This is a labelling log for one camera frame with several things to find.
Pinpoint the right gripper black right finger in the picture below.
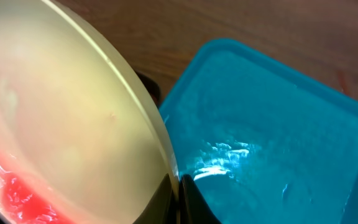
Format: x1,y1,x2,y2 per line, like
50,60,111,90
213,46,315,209
179,174,221,224

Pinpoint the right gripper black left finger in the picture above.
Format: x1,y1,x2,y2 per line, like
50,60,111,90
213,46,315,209
134,174,177,224

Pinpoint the yellow plate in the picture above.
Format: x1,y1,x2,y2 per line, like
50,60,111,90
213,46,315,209
0,1,180,223

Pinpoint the blue plastic tray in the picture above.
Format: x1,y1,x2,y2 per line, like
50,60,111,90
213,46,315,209
160,39,358,224

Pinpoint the black tray with red water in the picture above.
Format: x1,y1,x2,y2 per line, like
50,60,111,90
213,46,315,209
136,72,161,107

